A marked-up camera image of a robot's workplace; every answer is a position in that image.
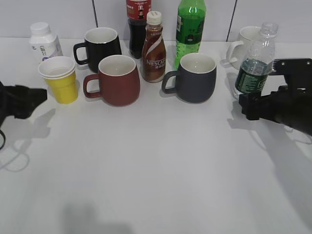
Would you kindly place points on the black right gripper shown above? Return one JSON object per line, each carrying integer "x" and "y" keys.
{"x": 291, "y": 105}

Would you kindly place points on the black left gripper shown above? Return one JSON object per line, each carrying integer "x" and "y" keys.
{"x": 20, "y": 101}

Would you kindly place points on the clear water bottle green label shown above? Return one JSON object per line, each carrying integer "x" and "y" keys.
{"x": 257, "y": 62}

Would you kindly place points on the yellow paper cup stack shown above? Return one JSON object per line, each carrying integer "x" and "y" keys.
{"x": 59, "y": 74}

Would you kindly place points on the white ceramic mug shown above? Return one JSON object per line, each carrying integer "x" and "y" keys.
{"x": 239, "y": 48}

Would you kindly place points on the white milk bottle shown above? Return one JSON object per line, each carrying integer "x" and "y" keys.
{"x": 44, "y": 44}

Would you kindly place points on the dark grey ceramic mug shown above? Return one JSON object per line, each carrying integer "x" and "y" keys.
{"x": 194, "y": 80}

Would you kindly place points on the black ceramic mug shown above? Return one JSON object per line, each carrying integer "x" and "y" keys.
{"x": 99, "y": 43}

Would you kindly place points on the red-brown ceramic mug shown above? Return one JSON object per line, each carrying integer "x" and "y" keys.
{"x": 119, "y": 83}

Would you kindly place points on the green soda bottle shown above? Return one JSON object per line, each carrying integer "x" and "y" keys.
{"x": 189, "y": 27}

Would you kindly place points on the brown Nescafe coffee bottle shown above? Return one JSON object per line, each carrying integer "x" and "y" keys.
{"x": 154, "y": 52}

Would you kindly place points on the dark cola bottle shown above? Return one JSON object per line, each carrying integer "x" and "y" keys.
{"x": 137, "y": 19}

